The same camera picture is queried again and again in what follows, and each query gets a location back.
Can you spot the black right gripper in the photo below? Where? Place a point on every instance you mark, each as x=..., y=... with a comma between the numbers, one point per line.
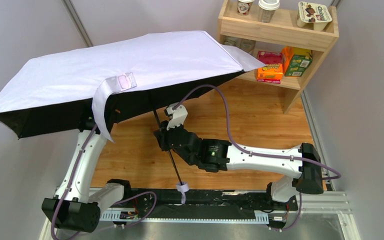
x=162, y=137

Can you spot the lavender folding umbrella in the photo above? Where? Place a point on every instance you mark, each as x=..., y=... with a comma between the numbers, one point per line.
x=117, y=81

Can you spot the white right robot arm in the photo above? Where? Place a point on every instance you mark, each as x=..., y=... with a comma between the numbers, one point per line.
x=300, y=165

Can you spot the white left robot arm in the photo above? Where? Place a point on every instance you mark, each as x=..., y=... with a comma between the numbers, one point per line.
x=73, y=207

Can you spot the orange pink snack box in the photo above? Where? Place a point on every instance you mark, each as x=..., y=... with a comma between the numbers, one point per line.
x=272, y=72

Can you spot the glass jar left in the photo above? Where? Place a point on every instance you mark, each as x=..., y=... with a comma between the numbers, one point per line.
x=232, y=41

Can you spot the glass jar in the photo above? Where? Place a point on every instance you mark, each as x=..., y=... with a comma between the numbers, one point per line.
x=247, y=45
x=232, y=41

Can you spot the glass jar right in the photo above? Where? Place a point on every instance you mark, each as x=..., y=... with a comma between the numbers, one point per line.
x=247, y=45

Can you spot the wooden shelf unit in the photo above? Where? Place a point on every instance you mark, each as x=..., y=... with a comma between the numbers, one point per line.
x=283, y=31

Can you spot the green orange carton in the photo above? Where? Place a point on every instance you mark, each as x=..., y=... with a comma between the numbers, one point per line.
x=295, y=60

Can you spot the paper cup red print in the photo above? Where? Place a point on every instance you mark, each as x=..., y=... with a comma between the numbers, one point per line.
x=243, y=7

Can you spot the clear cup white lid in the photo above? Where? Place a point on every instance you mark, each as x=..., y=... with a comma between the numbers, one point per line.
x=267, y=8

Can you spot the Chobani yogurt pack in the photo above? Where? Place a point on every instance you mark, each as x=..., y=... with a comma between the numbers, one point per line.
x=313, y=13

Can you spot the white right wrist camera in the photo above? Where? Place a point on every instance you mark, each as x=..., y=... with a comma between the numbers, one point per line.
x=177, y=114

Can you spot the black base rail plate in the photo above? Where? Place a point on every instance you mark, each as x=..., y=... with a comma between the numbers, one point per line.
x=203, y=204

